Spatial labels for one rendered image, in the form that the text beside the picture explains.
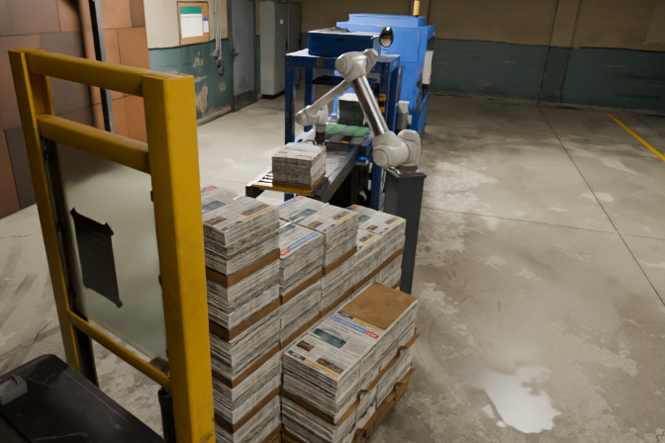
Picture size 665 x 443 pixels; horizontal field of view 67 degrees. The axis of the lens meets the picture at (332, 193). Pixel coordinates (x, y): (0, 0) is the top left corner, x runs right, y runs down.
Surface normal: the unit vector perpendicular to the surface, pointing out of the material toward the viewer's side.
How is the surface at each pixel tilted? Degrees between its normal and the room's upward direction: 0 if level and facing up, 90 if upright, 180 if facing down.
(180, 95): 90
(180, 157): 90
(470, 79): 90
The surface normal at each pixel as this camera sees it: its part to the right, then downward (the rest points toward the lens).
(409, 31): -0.25, 0.34
